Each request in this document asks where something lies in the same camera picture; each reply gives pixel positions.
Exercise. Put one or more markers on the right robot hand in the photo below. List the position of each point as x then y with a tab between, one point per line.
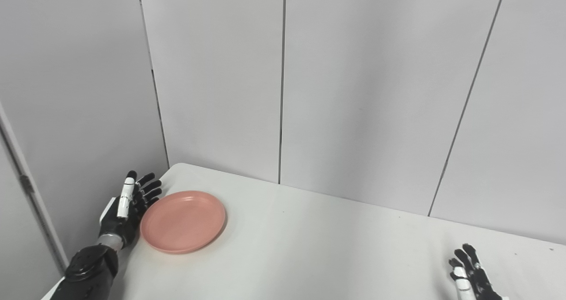
471	278

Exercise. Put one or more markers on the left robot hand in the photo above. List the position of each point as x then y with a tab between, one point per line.
128	209

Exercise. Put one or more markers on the pink plate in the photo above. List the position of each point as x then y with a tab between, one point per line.
183	221

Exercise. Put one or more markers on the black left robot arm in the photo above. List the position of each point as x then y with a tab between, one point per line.
88	271

